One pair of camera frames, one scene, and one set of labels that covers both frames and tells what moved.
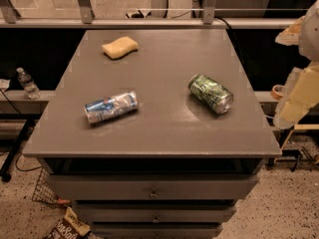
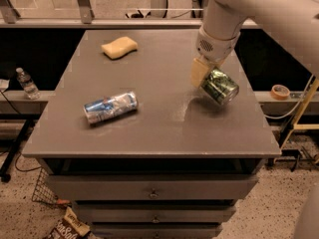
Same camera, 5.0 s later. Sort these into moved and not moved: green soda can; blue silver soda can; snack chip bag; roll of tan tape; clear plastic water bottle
Moved: green soda can
Not moved: roll of tan tape; snack chip bag; blue silver soda can; clear plastic water bottle
